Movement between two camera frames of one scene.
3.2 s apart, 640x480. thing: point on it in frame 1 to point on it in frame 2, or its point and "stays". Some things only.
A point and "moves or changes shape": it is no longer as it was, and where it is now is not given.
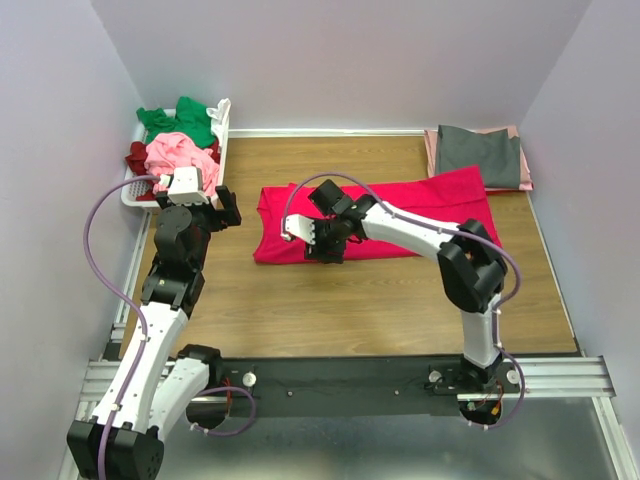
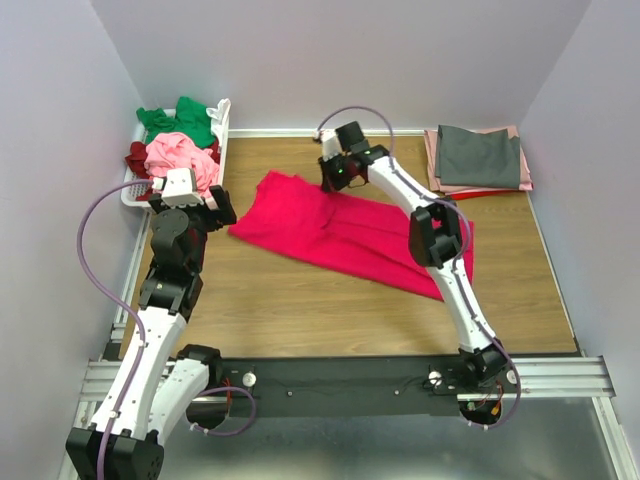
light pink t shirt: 167,151 stays
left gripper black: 228,200 stays
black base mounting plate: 352,386 stays
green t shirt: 191,120 stays
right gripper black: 317,252 to 328,184
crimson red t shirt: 457,197 moves or changes shape
